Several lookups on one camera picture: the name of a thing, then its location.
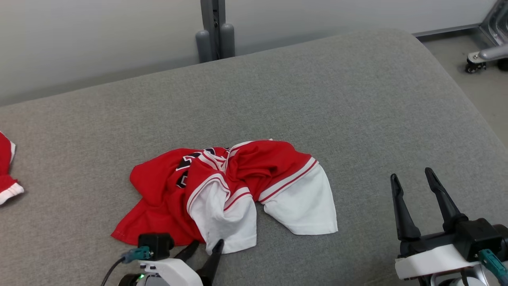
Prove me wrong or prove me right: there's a grey metal wheeled stand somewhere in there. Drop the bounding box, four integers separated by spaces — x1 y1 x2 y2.
465 0 508 74

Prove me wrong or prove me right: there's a red white jersey black print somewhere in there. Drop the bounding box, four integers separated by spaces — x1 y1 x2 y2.
111 139 339 255

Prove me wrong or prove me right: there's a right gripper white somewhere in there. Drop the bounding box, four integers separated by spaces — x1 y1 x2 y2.
390 167 484 280

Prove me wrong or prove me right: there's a red shorts white band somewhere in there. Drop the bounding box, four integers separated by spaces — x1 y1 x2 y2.
0 131 25 206

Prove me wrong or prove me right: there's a grey wall post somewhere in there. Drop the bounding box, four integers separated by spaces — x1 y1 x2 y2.
195 0 235 63

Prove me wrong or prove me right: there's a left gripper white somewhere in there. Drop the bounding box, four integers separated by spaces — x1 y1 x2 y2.
137 239 225 286

